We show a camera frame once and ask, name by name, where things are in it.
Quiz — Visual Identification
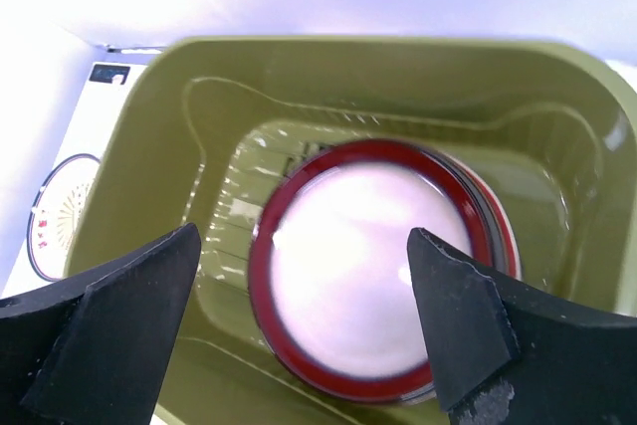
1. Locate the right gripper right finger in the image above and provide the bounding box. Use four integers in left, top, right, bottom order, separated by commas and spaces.
407, 228, 636, 424

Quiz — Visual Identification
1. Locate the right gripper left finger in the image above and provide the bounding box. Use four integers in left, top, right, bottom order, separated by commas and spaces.
1, 223, 201, 424

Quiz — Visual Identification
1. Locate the red and teal floral plate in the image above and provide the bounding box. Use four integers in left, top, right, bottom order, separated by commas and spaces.
450, 156, 523, 281

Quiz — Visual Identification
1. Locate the white plate orange sunburst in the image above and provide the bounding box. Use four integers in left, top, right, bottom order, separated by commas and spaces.
26, 153, 100, 282

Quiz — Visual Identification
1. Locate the white plate dark red rim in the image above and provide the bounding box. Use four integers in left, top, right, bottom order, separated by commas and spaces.
248, 138, 493, 403

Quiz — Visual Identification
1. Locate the olive green plastic bin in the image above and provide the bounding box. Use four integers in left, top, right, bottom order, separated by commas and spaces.
67, 37, 636, 424

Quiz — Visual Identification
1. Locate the left blue table label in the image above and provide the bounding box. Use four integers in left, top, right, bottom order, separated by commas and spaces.
89, 64, 130, 86

